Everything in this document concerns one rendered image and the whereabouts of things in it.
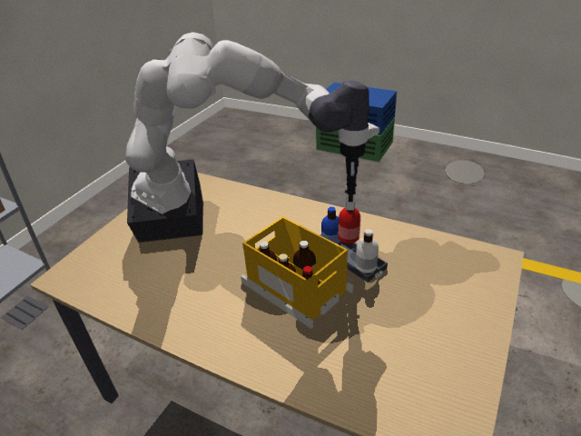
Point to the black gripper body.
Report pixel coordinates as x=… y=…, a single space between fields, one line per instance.
x=352 y=152

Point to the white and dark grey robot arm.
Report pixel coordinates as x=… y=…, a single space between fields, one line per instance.
x=182 y=80

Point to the blue bottle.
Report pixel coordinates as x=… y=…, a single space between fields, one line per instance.
x=330 y=226

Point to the red bottle with pale label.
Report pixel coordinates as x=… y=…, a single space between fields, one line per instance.
x=349 y=225

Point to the dark brown bottle with cream cap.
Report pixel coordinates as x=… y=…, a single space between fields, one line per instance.
x=284 y=260

